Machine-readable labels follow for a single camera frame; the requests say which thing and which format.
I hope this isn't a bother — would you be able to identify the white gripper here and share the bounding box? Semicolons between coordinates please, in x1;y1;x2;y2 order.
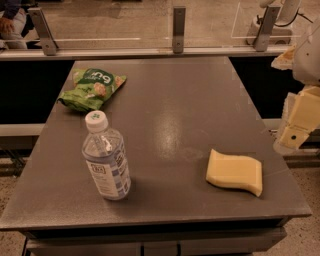
271;18;320;155

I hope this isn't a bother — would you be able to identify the blue plastic water bottle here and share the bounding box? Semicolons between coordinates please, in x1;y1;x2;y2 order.
82;110;131;201

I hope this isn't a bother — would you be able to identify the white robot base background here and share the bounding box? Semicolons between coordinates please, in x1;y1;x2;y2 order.
247;0;301;45

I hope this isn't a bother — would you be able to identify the yellow sponge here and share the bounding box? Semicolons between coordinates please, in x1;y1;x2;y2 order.
206;149;263;197

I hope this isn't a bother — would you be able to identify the green snack bag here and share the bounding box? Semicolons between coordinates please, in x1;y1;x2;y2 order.
58;68;127;112

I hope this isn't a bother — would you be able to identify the seated person background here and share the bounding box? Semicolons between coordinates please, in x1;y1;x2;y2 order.
0;0;36;50

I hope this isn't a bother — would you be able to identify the metal barrier rail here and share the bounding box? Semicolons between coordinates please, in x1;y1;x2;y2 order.
0;45;288;61

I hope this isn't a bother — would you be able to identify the right metal barrier bracket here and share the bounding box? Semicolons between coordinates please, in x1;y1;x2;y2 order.
253;5;280;52

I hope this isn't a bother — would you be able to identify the metal barrier bracket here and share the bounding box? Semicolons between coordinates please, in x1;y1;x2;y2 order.
28;7;58;56
253;5;280;52
172;6;186;54

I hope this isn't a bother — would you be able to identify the middle metal barrier bracket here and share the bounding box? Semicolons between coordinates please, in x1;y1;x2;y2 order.
172;6;186;54

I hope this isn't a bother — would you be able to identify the left metal barrier bracket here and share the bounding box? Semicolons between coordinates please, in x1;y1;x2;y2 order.
28;7;58;56

